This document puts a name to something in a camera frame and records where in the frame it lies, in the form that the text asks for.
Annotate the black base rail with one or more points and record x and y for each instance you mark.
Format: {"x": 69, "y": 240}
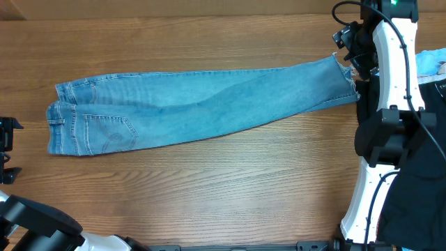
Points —
{"x": 244, "y": 247}

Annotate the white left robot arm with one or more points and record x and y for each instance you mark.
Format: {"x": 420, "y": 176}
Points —
{"x": 48, "y": 228}

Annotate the light blue denim jeans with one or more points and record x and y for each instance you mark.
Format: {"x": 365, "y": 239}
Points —
{"x": 131, "y": 111}

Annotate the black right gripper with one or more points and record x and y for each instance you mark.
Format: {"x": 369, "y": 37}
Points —
{"x": 364, "y": 64}

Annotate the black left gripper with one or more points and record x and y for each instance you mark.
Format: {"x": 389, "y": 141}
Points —
{"x": 8, "y": 176}

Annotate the black folded garment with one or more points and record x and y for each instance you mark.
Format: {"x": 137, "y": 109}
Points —
{"x": 413, "y": 215}

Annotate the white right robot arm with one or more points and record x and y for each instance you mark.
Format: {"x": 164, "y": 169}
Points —
{"x": 397, "y": 127}

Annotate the light blue folded cloth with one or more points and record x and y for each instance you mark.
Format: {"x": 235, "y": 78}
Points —
{"x": 430, "y": 66}

